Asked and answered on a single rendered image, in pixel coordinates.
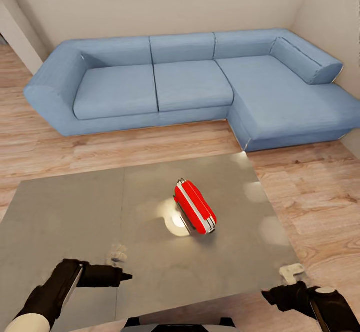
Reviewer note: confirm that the coffee table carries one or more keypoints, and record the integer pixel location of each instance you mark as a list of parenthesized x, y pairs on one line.
[(86, 216)]

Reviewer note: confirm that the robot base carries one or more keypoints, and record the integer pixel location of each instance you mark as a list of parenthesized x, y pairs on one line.
[(227, 325)]

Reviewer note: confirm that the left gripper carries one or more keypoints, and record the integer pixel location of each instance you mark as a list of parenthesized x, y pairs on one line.
[(109, 276)]

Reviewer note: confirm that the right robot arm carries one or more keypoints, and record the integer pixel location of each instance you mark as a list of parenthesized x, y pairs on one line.
[(325, 305)]

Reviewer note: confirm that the sofa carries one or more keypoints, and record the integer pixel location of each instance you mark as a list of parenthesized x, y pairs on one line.
[(273, 87)]

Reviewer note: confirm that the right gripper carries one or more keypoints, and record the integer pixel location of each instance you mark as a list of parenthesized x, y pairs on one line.
[(285, 297)]

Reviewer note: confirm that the radio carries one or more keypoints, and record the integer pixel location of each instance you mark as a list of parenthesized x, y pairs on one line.
[(197, 211)]

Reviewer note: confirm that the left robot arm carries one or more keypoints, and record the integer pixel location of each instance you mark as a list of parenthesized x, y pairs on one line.
[(46, 304)]

